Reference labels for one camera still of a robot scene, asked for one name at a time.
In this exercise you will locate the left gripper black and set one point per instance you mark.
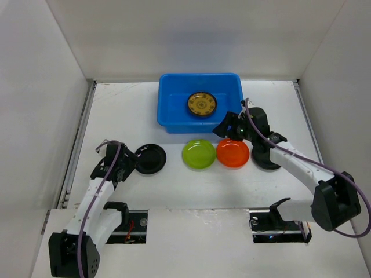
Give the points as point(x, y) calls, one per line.
point(132, 160)

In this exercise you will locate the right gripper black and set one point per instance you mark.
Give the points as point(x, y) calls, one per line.
point(232, 124)

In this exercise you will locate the black plate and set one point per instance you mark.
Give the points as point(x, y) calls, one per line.
point(151, 158)
point(261, 157)

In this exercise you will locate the yellow patterned plate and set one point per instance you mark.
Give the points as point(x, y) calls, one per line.
point(202, 104)

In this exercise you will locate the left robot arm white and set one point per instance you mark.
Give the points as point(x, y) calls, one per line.
point(75, 251)

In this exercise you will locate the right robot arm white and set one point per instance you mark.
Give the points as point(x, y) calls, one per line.
point(334, 198)

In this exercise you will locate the blue plastic bin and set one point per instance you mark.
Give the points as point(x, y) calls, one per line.
point(174, 93)

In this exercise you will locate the orange plate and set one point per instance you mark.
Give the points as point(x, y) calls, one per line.
point(232, 154)

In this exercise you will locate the green plate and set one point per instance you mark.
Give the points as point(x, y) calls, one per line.
point(199, 154)

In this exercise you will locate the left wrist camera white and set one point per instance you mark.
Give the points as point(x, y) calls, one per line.
point(101, 148)

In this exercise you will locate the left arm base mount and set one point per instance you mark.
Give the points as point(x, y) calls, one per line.
point(134, 232)

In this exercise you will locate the metal side rail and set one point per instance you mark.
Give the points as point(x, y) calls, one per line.
point(63, 193)

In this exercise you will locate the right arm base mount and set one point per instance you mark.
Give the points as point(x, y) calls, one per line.
point(266, 227)

